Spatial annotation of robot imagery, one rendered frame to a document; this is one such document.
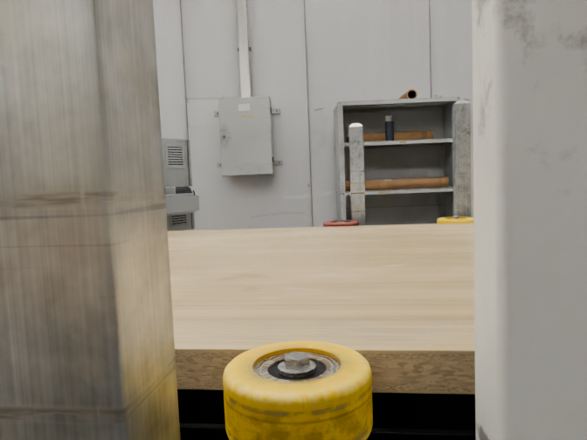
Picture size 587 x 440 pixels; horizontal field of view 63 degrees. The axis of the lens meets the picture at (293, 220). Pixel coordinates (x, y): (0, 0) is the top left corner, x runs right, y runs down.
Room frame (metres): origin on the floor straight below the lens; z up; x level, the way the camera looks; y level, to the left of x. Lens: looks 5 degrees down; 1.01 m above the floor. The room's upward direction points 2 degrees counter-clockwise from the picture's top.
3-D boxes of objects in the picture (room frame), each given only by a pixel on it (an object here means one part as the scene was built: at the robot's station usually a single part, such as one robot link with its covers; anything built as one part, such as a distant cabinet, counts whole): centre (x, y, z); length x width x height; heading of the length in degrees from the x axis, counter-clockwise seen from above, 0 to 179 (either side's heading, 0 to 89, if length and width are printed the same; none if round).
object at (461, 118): (1.17, -0.41, 0.94); 0.04 x 0.04 x 0.48; 83
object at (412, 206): (3.77, -0.80, 0.78); 0.90 x 0.45 x 1.55; 89
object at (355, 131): (1.20, -0.16, 0.90); 0.04 x 0.04 x 0.48; 83
